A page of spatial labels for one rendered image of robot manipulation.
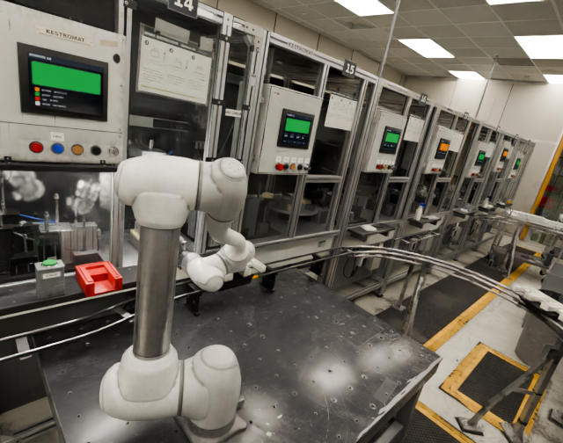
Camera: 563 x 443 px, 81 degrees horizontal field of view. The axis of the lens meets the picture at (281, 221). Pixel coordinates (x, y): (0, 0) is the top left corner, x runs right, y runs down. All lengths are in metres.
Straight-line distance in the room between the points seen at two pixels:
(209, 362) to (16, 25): 1.14
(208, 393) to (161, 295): 0.32
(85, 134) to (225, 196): 0.71
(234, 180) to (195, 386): 0.60
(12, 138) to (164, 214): 0.67
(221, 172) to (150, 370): 0.57
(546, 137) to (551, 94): 0.87
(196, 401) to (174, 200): 0.58
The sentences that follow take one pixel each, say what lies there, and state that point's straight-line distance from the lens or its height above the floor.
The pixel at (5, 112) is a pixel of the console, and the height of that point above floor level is 1.52.
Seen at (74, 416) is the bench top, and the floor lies 0.68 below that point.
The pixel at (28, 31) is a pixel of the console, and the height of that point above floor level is 1.77.
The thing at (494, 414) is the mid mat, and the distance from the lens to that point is 2.99.
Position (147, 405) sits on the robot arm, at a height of 0.85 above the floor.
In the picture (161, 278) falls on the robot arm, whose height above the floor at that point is 1.21.
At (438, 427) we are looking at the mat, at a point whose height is 0.01.
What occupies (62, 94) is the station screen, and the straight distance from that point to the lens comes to 1.36.
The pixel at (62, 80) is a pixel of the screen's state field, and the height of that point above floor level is 1.64.
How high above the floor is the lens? 1.66
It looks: 17 degrees down
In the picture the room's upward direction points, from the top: 11 degrees clockwise
